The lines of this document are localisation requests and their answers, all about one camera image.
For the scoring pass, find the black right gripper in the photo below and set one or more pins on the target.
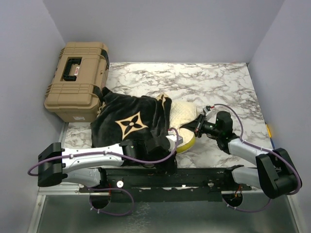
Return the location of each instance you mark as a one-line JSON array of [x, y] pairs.
[[197, 125]]

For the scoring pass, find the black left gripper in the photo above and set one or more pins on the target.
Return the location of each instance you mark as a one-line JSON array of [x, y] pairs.
[[168, 169]]

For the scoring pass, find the white pillow yellow edge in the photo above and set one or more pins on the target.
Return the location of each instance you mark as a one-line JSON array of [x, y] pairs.
[[182, 113]]

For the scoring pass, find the black yellow flower pillowcase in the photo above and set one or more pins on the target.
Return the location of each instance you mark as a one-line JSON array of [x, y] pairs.
[[125, 117]]

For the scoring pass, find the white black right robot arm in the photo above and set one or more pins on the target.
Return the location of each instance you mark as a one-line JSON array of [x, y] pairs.
[[274, 172]]

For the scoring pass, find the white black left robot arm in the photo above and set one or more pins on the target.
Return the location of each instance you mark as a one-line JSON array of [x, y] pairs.
[[57, 164]]

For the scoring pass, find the yellow blue pencil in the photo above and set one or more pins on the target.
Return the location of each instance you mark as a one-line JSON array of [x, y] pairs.
[[270, 136]]

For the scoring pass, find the tan plastic tool case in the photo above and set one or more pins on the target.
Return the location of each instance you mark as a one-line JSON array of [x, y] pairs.
[[75, 94]]

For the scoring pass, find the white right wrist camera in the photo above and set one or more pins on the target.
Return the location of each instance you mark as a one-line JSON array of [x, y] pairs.
[[208, 112]]

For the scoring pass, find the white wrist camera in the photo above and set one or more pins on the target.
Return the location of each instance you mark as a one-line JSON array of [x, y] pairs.
[[208, 112], [174, 139]]

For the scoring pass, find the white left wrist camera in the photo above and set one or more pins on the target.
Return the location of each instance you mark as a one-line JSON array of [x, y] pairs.
[[174, 139]]

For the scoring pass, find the black mounting rail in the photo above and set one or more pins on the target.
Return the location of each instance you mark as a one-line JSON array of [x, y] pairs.
[[145, 185]]

